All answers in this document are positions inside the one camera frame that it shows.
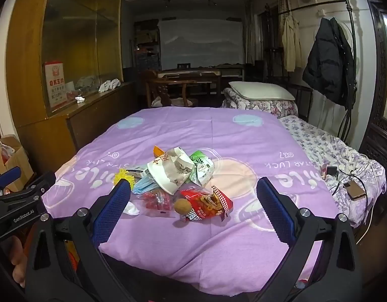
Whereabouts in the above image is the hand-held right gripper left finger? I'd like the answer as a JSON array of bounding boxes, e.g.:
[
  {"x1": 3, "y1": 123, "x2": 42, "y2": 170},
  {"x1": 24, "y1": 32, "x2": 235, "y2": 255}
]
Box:
[{"x1": 25, "y1": 179, "x2": 140, "y2": 302}]

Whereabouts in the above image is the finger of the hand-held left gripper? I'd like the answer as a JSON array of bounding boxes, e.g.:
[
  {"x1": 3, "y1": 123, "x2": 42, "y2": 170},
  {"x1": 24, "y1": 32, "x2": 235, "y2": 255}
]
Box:
[
  {"x1": 0, "y1": 167, "x2": 22, "y2": 196},
  {"x1": 0, "y1": 171, "x2": 56, "y2": 204}
]

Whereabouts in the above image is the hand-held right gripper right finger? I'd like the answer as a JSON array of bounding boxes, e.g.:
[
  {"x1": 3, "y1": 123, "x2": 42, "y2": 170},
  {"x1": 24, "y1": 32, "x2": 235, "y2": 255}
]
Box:
[{"x1": 256, "y1": 177, "x2": 362, "y2": 302}]

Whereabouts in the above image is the white tissue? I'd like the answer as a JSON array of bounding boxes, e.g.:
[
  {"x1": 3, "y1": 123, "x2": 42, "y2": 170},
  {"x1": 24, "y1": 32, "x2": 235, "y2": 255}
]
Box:
[{"x1": 123, "y1": 201, "x2": 140, "y2": 216}]

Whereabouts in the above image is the yellow spiky toy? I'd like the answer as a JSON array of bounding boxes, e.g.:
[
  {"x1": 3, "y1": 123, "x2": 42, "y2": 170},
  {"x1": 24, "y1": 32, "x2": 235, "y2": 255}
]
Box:
[{"x1": 115, "y1": 168, "x2": 136, "y2": 184}]

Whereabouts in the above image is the blue face mask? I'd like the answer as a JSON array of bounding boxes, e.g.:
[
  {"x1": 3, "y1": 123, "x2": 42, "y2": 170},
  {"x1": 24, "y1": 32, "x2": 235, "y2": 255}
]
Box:
[{"x1": 132, "y1": 174, "x2": 159, "y2": 195}]

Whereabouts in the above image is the clear red wrapper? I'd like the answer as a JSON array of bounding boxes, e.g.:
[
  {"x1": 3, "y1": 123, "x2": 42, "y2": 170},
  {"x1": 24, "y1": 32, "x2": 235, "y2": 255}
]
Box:
[{"x1": 137, "y1": 190, "x2": 178, "y2": 217}]

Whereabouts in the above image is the white paper cup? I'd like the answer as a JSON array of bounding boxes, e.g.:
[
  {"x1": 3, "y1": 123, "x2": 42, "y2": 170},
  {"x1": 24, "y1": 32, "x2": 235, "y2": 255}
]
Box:
[{"x1": 147, "y1": 147, "x2": 196, "y2": 196}]

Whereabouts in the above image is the brown round fruit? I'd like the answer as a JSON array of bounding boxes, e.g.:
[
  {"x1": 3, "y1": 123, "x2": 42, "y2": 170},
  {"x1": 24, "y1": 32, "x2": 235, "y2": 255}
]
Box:
[{"x1": 175, "y1": 198, "x2": 191, "y2": 216}]

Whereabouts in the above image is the red snack packet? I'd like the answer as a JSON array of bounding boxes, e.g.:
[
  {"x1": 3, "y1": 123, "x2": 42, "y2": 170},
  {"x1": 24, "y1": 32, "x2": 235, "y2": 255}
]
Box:
[{"x1": 179, "y1": 186, "x2": 234, "y2": 224}]

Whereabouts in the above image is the green snack packet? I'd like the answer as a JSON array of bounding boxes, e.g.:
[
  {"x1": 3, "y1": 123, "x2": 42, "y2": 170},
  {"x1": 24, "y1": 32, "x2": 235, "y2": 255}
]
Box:
[{"x1": 189, "y1": 149, "x2": 214, "y2": 187}]

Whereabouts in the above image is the person's left hand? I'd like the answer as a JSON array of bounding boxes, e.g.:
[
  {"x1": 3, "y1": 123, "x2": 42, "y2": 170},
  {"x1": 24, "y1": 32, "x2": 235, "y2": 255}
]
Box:
[{"x1": 8, "y1": 234, "x2": 30, "y2": 288}]

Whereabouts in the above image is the cardboard box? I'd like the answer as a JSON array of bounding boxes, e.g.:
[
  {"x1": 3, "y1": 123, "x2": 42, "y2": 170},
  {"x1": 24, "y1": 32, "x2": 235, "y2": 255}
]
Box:
[{"x1": 0, "y1": 135, "x2": 33, "y2": 192}]

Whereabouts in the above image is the white plastic bag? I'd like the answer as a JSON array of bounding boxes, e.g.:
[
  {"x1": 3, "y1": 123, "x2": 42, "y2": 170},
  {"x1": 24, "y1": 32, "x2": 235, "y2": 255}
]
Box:
[{"x1": 0, "y1": 138, "x2": 15, "y2": 164}]

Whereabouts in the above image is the floral bed sheet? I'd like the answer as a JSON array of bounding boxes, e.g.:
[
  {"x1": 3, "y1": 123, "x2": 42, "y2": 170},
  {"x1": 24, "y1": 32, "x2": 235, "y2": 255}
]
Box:
[{"x1": 278, "y1": 115, "x2": 387, "y2": 227}]

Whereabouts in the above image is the gold smartphone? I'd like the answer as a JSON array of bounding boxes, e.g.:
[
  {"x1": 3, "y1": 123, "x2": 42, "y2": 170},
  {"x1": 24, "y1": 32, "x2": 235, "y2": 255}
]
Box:
[{"x1": 341, "y1": 181, "x2": 367, "y2": 201}]

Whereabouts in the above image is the folded floral quilt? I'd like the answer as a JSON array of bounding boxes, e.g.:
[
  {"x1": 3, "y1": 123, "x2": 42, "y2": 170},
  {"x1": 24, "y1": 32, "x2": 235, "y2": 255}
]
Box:
[{"x1": 221, "y1": 88, "x2": 298, "y2": 118}]

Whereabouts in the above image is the red and white sign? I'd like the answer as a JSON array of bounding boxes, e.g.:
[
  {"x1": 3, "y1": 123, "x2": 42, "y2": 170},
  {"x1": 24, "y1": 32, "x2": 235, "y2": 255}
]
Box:
[{"x1": 44, "y1": 61, "x2": 67, "y2": 112}]

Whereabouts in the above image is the wooden glass-front cabinet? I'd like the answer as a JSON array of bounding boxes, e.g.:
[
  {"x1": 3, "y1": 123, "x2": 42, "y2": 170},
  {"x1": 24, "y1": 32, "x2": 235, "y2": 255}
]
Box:
[{"x1": 6, "y1": 0, "x2": 136, "y2": 177}]

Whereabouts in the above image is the purple printed blanket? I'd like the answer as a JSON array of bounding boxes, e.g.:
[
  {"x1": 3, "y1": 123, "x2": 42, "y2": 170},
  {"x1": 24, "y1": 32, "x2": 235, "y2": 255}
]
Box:
[{"x1": 42, "y1": 106, "x2": 351, "y2": 290}]

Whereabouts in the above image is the white pillow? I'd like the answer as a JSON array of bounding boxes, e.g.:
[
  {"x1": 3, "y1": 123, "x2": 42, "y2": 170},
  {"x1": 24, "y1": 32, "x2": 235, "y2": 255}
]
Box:
[{"x1": 228, "y1": 81, "x2": 295, "y2": 101}]

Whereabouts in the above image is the white cloth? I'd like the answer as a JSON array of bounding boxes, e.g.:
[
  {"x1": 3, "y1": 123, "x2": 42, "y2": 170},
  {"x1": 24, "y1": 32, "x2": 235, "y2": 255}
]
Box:
[{"x1": 98, "y1": 78, "x2": 122, "y2": 93}]

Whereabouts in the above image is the wooden table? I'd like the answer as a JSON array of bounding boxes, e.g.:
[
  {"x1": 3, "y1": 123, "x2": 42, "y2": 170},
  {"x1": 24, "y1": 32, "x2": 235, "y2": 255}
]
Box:
[{"x1": 157, "y1": 67, "x2": 222, "y2": 96}]

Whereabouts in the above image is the black puffer jacket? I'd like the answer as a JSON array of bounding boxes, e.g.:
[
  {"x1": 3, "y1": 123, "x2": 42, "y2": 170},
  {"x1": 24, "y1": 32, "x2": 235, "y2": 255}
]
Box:
[{"x1": 302, "y1": 17, "x2": 356, "y2": 107}]

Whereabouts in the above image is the dark storage shelf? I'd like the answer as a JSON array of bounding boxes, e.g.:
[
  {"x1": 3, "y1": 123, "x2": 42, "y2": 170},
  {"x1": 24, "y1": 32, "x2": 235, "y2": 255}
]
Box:
[{"x1": 134, "y1": 20, "x2": 161, "y2": 71}]

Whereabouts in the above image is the beige coat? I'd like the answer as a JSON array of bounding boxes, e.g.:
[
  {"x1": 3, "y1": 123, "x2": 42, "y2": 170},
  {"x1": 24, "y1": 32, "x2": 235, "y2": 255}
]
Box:
[{"x1": 281, "y1": 13, "x2": 302, "y2": 71}]

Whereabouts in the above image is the black metal coat rack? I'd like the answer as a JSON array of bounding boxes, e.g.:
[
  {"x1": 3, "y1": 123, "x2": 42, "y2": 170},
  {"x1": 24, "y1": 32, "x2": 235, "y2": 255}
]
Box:
[{"x1": 277, "y1": 0, "x2": 359, "y2": 145}]

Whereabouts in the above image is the white cable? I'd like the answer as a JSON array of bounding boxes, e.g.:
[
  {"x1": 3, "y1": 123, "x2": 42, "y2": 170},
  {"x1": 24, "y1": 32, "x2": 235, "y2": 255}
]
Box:
[{"x1": 355, "y1": 208, "x2": 375, "y2": 244}]

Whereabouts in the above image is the dark wooden bed frame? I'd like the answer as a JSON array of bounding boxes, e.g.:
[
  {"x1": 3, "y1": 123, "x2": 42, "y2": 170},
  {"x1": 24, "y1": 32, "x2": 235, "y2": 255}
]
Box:
[{"x1": 294, "y1": 83, "x2": 314, "y2": 123}]

